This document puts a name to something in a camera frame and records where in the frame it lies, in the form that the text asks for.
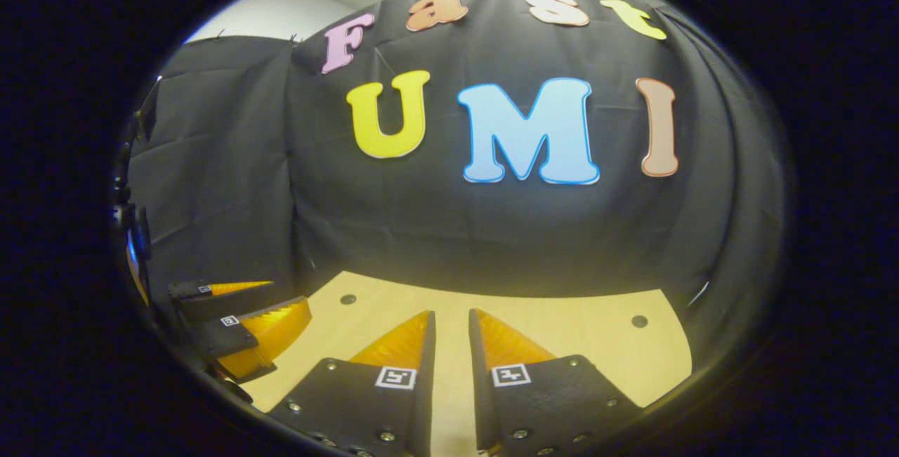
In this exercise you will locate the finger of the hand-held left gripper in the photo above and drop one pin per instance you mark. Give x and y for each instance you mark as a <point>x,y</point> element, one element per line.
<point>232,299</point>
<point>225,334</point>

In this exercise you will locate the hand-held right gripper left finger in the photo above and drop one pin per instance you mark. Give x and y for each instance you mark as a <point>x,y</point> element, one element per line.
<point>423,387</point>

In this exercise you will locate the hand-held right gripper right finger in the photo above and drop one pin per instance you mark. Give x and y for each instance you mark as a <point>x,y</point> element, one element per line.
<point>481,387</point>

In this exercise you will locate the wooden desktop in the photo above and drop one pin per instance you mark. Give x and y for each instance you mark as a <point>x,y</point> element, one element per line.
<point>597,345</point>

